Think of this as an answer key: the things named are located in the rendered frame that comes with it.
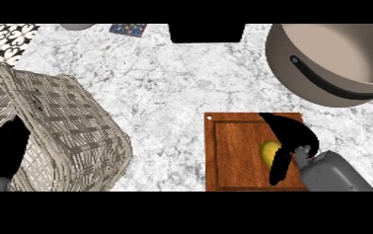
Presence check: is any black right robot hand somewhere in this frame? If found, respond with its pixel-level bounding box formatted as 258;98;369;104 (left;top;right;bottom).
258;112;322;187

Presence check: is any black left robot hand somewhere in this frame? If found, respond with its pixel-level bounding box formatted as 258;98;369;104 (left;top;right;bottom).
0;115;33;181

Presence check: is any yellow lemon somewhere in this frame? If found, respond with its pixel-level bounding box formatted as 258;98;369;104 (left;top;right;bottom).
260;140;283;172

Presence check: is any brown wooden cutting board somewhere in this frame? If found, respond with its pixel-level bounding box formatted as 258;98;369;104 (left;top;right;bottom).
202;112;310;193

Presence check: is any grey wicker basket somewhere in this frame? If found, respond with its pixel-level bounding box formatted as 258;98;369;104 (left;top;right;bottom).
0;61;135;193

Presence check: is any black and white patterned cloth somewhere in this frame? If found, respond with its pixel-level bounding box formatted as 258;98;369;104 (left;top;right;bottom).
0;24;42;67

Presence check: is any black box-shaped appliance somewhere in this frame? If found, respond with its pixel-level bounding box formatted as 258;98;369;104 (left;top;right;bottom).
168;24;248;44

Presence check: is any grey round object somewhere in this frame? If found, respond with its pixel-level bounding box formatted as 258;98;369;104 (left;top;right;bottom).
59;24;96;32

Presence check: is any dark blue patterned packet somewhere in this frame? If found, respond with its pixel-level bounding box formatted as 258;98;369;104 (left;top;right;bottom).
108;24;149;39

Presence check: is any beige pot with black handle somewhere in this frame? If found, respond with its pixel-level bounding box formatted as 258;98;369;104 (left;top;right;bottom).
264;24;373;109

